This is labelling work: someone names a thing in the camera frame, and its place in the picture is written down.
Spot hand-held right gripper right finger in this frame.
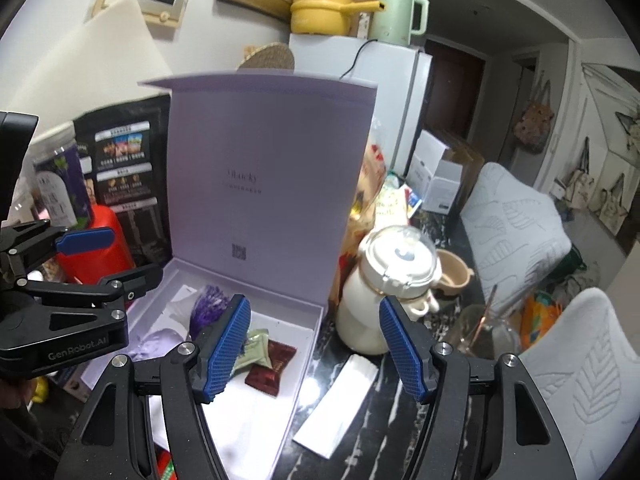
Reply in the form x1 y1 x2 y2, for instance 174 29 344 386
378 296 576 480

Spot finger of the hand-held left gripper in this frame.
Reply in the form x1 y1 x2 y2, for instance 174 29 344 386
20 262 164 312
0 220 116 276

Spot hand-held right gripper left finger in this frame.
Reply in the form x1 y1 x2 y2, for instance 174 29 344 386
55 294 252 480

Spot pale green packet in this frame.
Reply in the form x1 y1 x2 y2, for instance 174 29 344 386
231 328 272 377

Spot purple candy pouch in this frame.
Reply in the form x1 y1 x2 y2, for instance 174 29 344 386
188 284 234 342

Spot dark red candy packet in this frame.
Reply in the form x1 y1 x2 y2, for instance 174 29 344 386
244 339 298 396

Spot clear plastic bag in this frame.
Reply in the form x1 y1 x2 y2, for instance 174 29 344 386
164 284 202 332

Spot lilac gift box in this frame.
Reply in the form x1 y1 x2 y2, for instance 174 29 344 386
79 70 379 480

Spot red canister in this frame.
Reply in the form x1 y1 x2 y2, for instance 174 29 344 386
55 204 137 287

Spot group of clear food jars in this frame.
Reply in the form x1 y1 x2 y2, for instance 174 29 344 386
9 142 97 282

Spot clear glass cup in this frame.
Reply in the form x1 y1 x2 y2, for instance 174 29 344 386
444 284 522 359

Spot black snack bag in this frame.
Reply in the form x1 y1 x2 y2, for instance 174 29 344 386
73 94 174 267

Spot white tissue packet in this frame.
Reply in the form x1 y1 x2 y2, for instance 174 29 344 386
292 353 380 460

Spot beige bowl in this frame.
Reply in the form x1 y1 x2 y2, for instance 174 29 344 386
434 248 476 292

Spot orange and green bag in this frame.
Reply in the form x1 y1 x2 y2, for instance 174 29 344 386
519 289 564 352

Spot orange patterned snack bag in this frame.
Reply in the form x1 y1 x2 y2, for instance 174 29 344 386
349 142 392 262

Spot chair with leaf-pattern cover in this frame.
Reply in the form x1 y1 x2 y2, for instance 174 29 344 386
519 287 640 480
459 162 572 312

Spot white cartons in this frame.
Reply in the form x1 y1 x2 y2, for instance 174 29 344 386
406 129 464 217

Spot white foam board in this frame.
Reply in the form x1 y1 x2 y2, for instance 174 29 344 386
9 0 174 112

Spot beige tote bag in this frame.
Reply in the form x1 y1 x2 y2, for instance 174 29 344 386
556 139 602 212
594 174 632 234

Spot white fridge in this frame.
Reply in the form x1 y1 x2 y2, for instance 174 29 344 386
288 33 434 172

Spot brown patterned tote bag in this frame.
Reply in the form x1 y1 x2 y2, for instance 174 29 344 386
514 99 556 154

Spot woven straw mat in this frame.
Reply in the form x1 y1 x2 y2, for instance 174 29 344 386
235 42 297 72

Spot brown door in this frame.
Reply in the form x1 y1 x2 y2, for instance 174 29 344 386
424 39 487 137

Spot yellow pot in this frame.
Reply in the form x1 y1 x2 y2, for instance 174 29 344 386
290 0 387 36

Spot pale green kettle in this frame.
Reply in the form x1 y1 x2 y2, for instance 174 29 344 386
368 0 431 49

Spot black power cable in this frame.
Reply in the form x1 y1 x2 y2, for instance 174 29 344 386
339 38 382 82

